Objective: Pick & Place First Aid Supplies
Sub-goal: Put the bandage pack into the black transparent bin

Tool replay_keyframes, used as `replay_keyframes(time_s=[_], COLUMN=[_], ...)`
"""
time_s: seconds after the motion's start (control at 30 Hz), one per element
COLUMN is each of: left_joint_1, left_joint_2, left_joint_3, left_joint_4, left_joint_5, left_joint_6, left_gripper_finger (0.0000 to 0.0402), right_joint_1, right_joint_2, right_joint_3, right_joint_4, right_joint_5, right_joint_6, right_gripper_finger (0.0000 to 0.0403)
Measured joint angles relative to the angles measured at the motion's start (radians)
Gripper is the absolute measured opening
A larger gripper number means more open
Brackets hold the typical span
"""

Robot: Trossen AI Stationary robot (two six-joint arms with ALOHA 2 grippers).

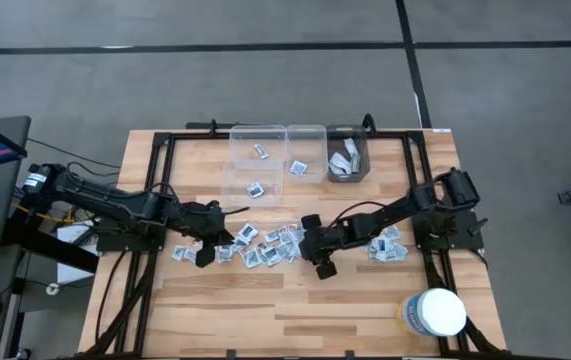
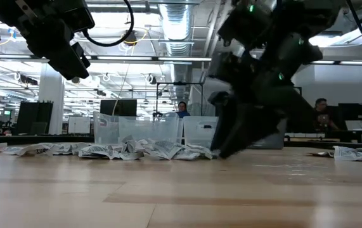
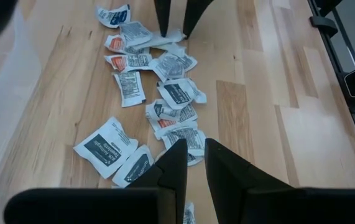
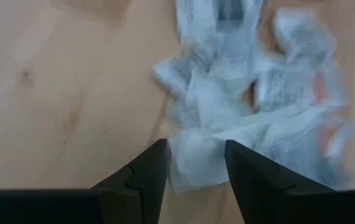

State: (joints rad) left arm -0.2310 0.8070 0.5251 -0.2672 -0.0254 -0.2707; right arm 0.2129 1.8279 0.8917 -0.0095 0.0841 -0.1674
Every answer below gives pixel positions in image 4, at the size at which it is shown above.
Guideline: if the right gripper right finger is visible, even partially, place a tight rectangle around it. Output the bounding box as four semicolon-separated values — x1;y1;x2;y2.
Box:
225;139;336;224

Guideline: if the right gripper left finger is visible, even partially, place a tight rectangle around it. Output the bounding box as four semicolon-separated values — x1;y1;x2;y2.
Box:
90;139;169;224

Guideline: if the white packet with red patch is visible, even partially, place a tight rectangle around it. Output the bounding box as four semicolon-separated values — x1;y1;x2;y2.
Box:
304;102;355;162
272;7;348;106

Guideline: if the white printed first aid packet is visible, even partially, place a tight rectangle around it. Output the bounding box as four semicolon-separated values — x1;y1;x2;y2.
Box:
175;0;267;72
251;108;352;190
254;67;315;111

